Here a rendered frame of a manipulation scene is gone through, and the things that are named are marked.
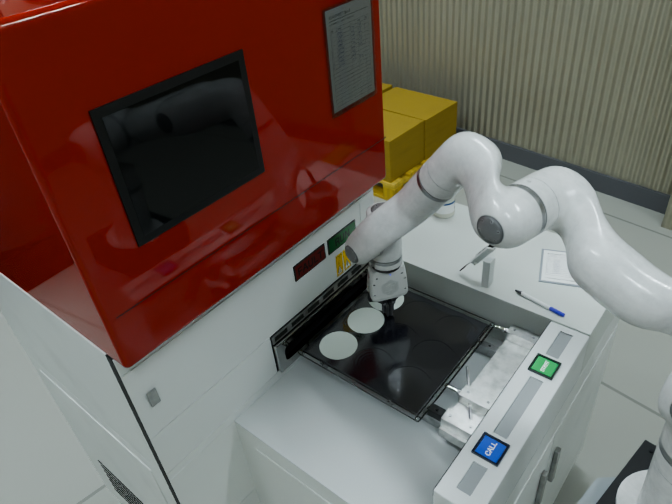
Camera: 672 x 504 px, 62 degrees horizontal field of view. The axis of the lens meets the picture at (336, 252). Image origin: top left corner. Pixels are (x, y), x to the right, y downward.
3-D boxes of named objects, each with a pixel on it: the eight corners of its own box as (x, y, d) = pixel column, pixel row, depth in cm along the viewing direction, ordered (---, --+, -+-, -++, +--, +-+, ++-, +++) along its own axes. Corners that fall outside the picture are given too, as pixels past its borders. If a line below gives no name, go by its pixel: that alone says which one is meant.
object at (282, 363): (277, 370, 148) (271, 345, 142) (375, 280, 174) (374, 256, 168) (282, 373, 147) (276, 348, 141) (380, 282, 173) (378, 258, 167)
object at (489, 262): (467, 281, 152) (470, 242, 144) (474, 274, 154) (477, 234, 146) (488, 290, 148) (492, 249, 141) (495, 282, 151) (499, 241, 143)
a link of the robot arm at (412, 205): (413, 221, 109) (355, 276, 135) (465, 189, 117) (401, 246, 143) (386, 185, 110) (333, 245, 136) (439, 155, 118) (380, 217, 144)
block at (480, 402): (458, 401, 131) (458, 393, 129) (465, 392, 133) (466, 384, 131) (489, 418, 127) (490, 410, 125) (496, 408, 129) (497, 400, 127)
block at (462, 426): (440, 425, 126) (440, 417, 125) (448, 415, 128) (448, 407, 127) (472, 443, 122) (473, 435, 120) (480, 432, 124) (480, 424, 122)
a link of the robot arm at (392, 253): (383, 269, 136) (409, 252, 141) (381, 224, 128) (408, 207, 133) (359, 255, 141) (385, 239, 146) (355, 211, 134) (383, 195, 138)
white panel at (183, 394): (162, 475, 129) (105, 355, 106) (372, 283, 177) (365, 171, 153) (171, 482, 128) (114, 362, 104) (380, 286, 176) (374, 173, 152)
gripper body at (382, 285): (371, 273, 139) (373, 306, 146) (410, 263, 140) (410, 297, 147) (362, 255, 145) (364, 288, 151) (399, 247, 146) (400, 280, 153)
